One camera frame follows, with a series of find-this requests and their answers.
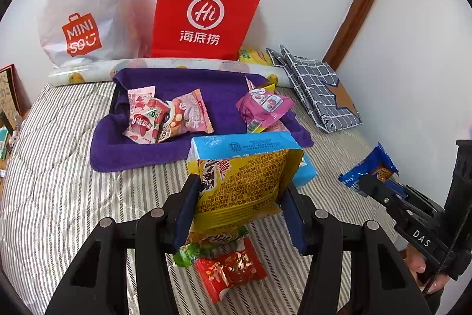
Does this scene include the purple towel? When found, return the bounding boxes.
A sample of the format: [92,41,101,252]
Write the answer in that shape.
[89,68,315,173]

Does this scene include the green snack packet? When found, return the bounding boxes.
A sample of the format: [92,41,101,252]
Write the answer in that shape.
[173,224,251,268]

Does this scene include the yellow snack packet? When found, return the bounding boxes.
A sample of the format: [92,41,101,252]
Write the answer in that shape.
[186,149,305,240]

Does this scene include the rolled printed mat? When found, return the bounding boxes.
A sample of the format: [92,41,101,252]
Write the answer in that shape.
[48,56,290,89]

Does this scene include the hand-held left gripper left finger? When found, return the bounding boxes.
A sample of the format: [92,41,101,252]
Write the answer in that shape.
[44,174,201,315]

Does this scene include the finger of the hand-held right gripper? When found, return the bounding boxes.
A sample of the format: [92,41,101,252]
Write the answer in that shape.
[396,184,443,217]
[357,175,407,223]

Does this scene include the patterned notebook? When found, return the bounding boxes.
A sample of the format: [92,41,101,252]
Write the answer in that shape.
[0,64,26,124]

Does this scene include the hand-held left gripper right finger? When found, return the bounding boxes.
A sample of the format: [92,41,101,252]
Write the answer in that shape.
[280,184,419,315]

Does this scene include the blue cookie packet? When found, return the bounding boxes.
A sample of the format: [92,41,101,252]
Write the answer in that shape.
[338,143,400,195]

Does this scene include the grey striped quilt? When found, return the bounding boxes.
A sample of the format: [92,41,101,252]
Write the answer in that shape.
[0,81,454,315]

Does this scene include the yellow plastic packet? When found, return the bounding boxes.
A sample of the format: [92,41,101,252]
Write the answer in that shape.
[238,48,273,65]

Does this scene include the panda print snack packet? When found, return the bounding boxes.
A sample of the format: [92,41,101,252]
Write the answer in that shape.
[158,88,214,143]

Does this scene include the pink snack packet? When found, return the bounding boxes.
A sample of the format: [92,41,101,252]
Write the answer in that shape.
[235,76,296,135]

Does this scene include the red and white snack packet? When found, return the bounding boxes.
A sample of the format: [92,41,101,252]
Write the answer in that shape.
[122,86,172,146]

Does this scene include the person's right hand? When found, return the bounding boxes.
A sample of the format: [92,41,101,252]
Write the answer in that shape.
[406,246,450,295]

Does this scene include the blue tissue pack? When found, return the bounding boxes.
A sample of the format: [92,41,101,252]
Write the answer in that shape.
[186,133,318,190]

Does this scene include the grey checked cloth bag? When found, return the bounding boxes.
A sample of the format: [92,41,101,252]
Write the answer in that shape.
[265,45,364,133]

